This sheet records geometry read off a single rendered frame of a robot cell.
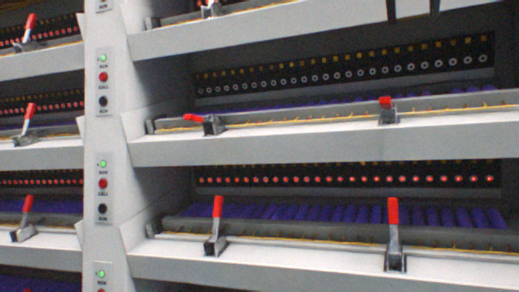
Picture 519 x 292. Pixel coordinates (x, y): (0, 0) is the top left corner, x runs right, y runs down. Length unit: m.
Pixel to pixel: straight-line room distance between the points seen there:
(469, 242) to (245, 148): 0.33
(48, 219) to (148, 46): 0.44
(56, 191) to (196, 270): 0.54
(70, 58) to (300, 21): 0.45
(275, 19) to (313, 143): 0.19
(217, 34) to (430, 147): 0.35
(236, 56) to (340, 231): 0.43
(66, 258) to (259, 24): 0.54
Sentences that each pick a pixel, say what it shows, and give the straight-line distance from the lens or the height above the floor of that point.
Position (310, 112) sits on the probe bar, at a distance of 0.57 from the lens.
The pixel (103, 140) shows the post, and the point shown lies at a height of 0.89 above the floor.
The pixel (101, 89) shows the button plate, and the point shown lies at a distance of 0.72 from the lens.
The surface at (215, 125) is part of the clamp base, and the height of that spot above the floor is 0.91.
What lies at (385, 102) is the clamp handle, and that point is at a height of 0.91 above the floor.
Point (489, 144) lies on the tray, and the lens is 0.51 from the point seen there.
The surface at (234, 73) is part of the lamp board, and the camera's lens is 0.75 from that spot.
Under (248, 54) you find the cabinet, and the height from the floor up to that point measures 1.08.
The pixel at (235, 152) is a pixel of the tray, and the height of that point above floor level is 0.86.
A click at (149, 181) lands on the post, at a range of 0.72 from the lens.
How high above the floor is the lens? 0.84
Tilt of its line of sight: 3 degrees up
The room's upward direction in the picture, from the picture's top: 1 degrees counter-clockwise
